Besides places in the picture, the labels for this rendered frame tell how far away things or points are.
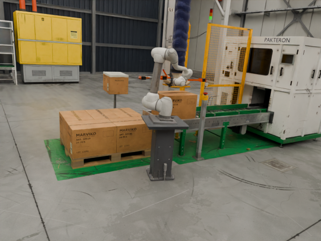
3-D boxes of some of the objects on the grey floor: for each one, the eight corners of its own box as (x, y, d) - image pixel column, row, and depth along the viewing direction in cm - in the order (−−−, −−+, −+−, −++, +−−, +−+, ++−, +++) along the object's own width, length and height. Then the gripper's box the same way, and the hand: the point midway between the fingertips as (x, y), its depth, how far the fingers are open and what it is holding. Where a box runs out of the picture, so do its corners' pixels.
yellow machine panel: (75, 80, 1130) (74, 19, 1063) (82, 83, 1058) (81, 18, 992) (17, 81, 1008) (12, 12, 941) (21, 84, 936) (15, 10, 869)
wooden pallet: (128, 136, 487) (128, 128, 483) (153, 156, 404) (153, 147, 400) (59, 143, 429) (59, 135, 425) (72, 169, 345) (72, 158, 342)
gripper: (173, 72, 363) (165, 70, 381) (171, 90, 369) (164, 87, 387) (177, 72, 367) (169, 71, 384) (176, 90, 373) (168, 87, 391)
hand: (167, 79), depth 385 cm, fingers open, 13 cm apart
